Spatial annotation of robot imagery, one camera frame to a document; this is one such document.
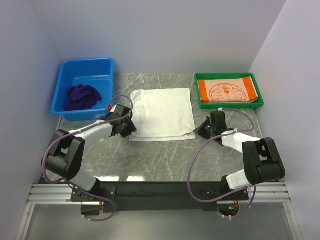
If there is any white towel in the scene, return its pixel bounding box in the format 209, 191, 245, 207
129, 88, 196, 142

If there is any purple towel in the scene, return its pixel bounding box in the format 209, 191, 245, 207
65, 84, 102, 111

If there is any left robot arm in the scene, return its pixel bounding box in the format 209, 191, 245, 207
41, 104, 137, 201

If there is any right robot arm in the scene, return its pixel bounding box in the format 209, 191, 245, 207
193, 108, 286, 200

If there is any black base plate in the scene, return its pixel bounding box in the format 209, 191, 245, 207
70, 181, 249, 213

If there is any green plastic tray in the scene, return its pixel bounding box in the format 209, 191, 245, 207
194, 72, 264, 110

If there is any aluminium mounting rail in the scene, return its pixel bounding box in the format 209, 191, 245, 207
26, 181, 292, 205

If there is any orange Doraemon towel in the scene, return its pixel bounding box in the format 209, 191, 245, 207
197, 76, 259, 104

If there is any blue plastic bin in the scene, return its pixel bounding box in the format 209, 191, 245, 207
51, 57, 115, 121

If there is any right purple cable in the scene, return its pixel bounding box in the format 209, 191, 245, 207
187, 107, 257, 221

